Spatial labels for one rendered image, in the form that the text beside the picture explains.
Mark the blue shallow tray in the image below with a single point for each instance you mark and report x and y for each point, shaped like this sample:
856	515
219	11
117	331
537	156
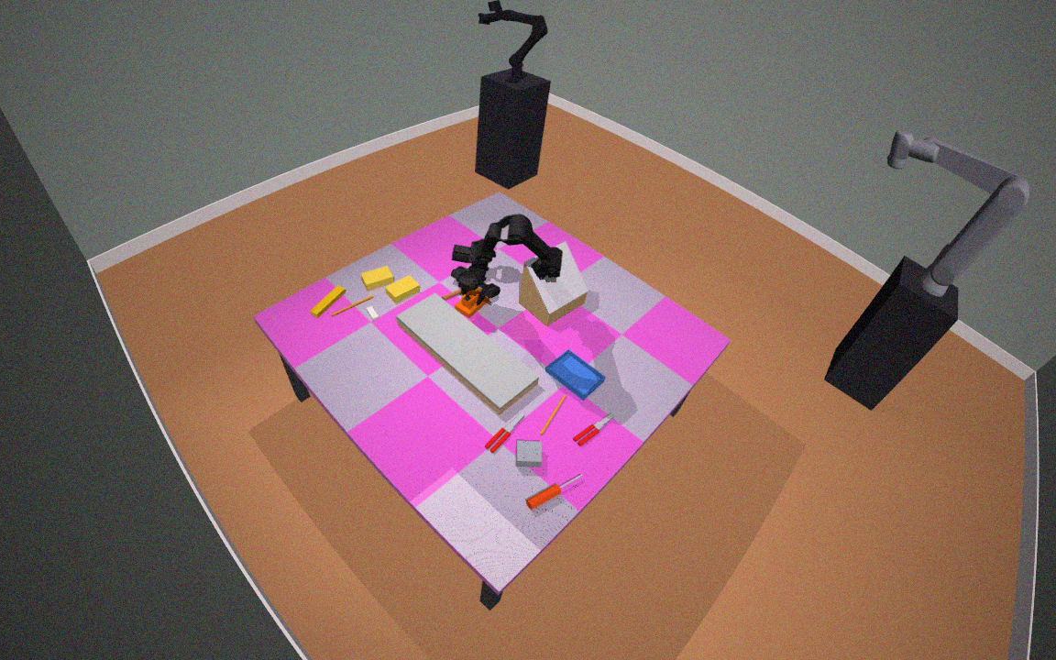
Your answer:
575	374

